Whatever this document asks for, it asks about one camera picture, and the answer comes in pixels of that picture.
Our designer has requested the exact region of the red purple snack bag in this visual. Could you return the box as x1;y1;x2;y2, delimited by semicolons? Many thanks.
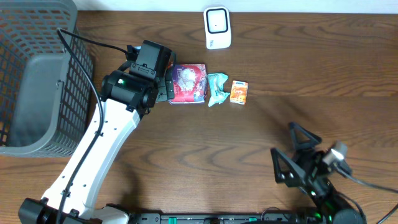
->
169;64;207;105

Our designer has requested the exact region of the orange tissue pack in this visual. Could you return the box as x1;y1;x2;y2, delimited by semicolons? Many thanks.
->
230;80;248;105

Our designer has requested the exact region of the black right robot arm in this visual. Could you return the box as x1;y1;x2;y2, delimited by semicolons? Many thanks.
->
271;122;366;223

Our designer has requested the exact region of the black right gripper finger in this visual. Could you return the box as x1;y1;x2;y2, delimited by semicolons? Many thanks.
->
271;148;305;187
288;122;322;151

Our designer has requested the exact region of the grey plastic mesh basket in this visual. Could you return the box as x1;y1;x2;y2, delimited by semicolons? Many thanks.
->
1;0;93;157

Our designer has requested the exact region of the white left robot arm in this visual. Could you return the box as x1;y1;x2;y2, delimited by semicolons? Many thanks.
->
18;40;176;223

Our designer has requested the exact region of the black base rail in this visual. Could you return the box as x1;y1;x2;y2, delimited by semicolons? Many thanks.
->
126;207;325;224

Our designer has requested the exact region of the teal snack packet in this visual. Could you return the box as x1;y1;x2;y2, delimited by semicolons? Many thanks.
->
207;73;230;107

